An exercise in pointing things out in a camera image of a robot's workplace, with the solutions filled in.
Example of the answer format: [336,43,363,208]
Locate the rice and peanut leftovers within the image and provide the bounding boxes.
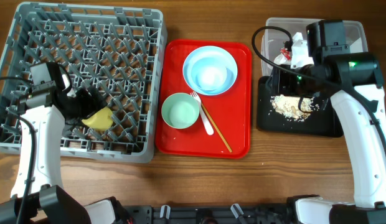
[270,95,320,122]

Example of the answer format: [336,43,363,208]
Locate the yellow plastic cup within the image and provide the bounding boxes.
[82,107,113,131]

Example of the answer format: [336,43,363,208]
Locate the light green bowl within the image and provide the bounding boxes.
[161,93,199,129]

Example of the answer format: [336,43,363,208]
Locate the red snack wrapper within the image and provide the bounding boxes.
[280,47,291,61]

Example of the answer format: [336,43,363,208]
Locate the light blue bowl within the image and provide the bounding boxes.
[191,57,227,91]

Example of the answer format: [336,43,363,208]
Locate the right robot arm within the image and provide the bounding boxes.
[269,20,386,223]

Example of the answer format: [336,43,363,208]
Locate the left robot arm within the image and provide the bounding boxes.
[0,62,106,223]

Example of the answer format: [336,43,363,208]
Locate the black waste tray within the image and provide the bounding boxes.
[257,76,343,138]

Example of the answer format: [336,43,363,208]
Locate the grey dishwasher rack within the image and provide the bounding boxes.
[0,2,167,163]

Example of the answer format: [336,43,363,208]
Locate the clear plastic bin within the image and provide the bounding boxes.
[261,17,368,62]

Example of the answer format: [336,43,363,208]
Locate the light blue plate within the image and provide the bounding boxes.
[182,45,238,96]

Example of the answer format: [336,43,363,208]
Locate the red plastic tray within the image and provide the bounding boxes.
[155,39,252,159]

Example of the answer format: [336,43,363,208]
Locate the wooden chopstick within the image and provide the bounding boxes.
[201,103,233,153]

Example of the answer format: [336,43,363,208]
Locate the white plastic fork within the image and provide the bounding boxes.
[190,91,214,136]

